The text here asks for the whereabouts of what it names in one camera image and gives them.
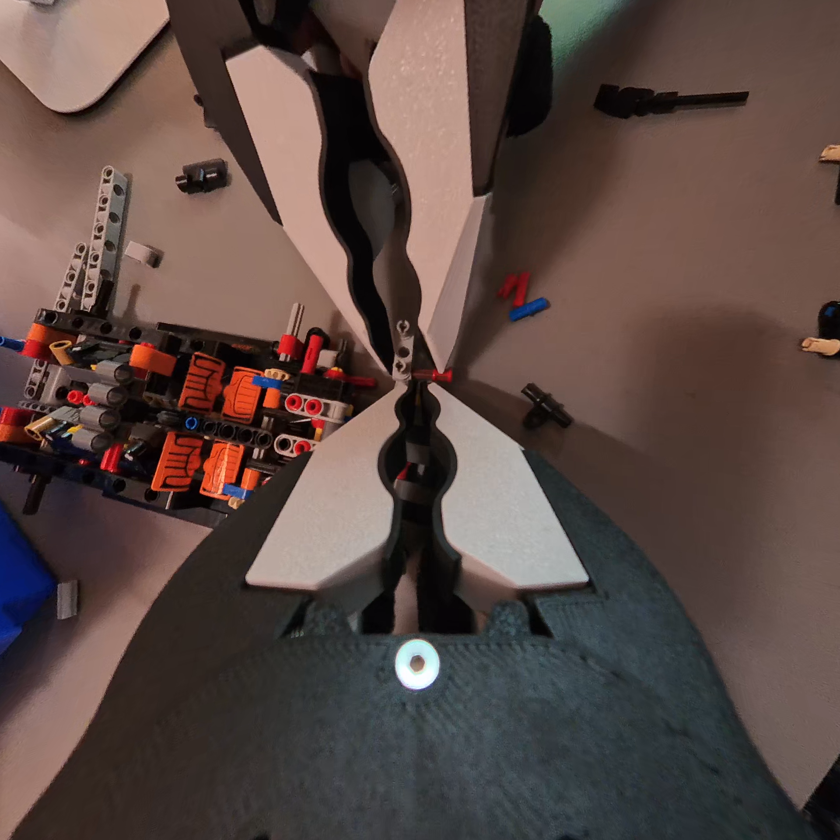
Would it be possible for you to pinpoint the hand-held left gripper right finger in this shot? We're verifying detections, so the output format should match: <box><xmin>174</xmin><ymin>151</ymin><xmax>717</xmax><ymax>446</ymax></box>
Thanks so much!
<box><xmin>425</xmin><ymin>382</ymin><xmax>592</xmax><ymax>616</ymax></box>

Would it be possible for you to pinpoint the small grey lego subassembly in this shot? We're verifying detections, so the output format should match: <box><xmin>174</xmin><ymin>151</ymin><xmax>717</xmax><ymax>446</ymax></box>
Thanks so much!
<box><xmin>391</xmin><ymin>319</ymin><xmax>454</xmax><ymax>506</ymax></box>

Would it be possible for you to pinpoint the orange and black lego chassis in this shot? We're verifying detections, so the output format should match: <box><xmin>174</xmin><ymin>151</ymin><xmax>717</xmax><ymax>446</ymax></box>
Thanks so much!
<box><xmin>0</xmin><ymin>167</ymin><xmax>382</xmax><ymax>530</ymax></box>

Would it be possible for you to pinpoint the blue box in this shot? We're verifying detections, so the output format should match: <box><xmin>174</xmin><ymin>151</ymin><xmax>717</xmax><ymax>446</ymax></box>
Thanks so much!
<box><xmin>0</xmin><ymin>502</ymin><xmax>57</xmax><ymax>657</ymax></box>

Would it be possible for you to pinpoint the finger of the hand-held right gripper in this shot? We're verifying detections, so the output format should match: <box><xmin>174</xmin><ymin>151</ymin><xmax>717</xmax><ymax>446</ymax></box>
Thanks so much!
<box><xmin>226</xmin><ymin>45</ymin><xmax>396</xmax><ymax>374</ymax></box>
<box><xmin>366</xmin><ymin>0</ymin><xmax>494</xmax><ymax>371</ymax></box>

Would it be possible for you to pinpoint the black lego pin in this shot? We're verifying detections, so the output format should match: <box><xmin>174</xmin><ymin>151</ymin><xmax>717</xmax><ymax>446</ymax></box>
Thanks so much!
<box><xmin>521</xmin><ymin>384</ymin><xmax>574</xmax><ymax>431</ymax></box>

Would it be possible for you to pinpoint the black lego connector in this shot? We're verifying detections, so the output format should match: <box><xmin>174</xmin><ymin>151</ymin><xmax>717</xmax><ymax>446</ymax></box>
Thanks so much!
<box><xmin>175</xmin><ymin>159</ymin><xmax>228</xmax><ymax>195</ymax></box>

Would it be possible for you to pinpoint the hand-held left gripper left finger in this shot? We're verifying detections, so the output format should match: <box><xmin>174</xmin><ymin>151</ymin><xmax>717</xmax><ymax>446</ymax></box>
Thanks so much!
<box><xmin>244</xmin><ymin>382</ymin><xmax>412</xmax><ymax>619</ymax></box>

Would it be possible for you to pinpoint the black lego spring assembly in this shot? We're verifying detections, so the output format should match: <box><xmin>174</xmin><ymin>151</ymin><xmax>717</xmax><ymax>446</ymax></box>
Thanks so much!
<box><xmin>799</xmin><ymin>143</ymin><xmax>840</xmax><ymax>360</ymax></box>

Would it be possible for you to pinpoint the black lego axle piece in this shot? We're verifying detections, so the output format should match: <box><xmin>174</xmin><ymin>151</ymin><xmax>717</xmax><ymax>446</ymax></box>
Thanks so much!
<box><xmin>594</xmin><ymin>83</ymin><xmax>750</xmax><ymax>119</ymax></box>

